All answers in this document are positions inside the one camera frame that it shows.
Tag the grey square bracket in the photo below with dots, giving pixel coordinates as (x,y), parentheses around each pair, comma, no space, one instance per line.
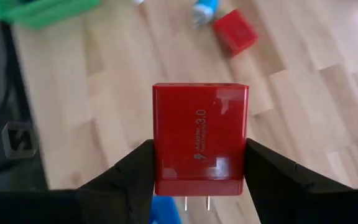
(19,125)

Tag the teal and white charger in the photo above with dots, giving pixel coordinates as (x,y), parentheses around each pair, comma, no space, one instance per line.
(205,9)

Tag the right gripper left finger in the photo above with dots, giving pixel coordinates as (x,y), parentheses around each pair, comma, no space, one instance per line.
(126,193)

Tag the green plastic basket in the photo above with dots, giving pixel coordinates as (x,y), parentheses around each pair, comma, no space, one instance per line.
(42,14)

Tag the red wall charger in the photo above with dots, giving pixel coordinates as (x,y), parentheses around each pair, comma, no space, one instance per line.
(197,140)
(235,32)

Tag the blue plastic basket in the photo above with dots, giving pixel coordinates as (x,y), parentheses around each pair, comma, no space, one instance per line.
(163,214)

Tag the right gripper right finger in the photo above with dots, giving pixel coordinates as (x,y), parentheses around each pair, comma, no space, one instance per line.
(275,193)

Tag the black aluminium table frame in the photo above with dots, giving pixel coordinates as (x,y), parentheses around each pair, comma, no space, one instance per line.
(14,93)

